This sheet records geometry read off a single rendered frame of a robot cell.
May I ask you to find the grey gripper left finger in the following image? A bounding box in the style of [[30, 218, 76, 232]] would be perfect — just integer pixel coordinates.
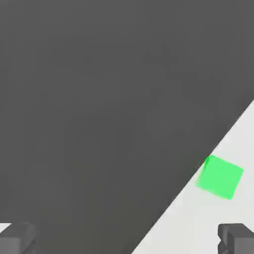
[[0, 222, 37, 254]]

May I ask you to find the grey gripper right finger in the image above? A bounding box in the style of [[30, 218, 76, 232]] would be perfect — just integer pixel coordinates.
[[217, 223, 254, 254]]

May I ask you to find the small green cube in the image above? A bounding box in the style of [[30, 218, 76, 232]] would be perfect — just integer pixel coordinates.
[[195, 154, 245, 200]]

